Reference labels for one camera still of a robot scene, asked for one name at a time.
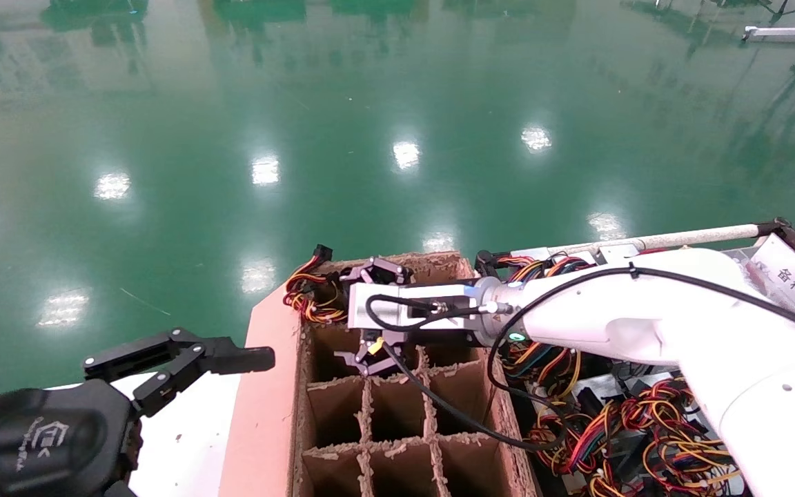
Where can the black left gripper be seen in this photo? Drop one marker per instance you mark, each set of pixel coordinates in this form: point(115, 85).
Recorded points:
point(38, 442)

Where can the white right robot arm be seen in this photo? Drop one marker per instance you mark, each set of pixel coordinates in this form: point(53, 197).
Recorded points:
point(680, 324)

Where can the metal cart with white rails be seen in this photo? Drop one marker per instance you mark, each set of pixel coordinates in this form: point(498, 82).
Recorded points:
point(680, 239)

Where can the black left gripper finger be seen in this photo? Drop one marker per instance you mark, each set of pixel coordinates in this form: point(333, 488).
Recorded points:
point(232, 359)

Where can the brown cardboard divider box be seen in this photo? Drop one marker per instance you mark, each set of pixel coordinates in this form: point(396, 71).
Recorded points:
point(397, 407)

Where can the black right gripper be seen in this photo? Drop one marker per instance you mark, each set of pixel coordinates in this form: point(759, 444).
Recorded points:
point(446, 337)

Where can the white wheeled robot stand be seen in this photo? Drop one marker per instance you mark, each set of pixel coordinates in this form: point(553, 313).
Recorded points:
point(777, 32)

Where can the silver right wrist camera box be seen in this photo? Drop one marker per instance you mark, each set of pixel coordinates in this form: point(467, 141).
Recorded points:
point(356, 304)

